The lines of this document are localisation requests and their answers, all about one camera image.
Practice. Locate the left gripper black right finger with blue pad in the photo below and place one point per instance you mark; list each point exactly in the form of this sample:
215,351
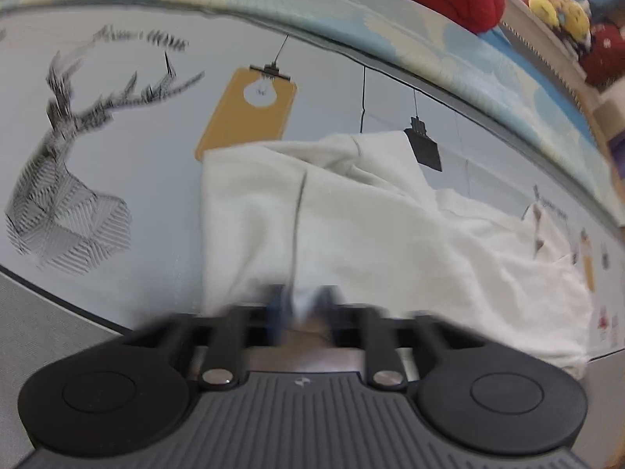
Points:
480,394

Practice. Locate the yellow plush toy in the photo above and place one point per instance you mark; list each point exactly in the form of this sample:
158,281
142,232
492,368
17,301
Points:
565,15

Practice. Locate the white long-sleeve shirt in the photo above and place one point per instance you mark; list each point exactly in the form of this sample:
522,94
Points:
356,212

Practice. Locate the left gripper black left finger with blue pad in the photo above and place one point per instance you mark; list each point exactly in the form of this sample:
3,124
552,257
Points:
125,394

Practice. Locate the grey patterned bed sheet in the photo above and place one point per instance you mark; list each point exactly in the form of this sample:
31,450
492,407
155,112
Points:
107,112

